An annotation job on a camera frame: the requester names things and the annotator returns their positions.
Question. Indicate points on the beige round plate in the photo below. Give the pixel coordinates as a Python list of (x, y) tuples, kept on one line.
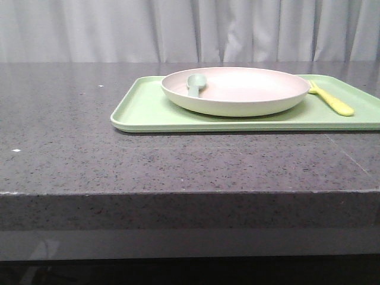
[(237, 91)]

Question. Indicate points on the yellow plastic fork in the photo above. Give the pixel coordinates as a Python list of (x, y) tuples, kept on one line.
[(334, 103)]

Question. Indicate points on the pale green spoon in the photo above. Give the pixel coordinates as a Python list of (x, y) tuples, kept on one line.
[(196, 83)]

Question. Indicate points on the light green tray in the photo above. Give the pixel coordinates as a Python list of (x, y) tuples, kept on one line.
[(146, 109)]

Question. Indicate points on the grey curtain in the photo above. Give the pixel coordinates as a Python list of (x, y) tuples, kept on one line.
[(189, 31)]

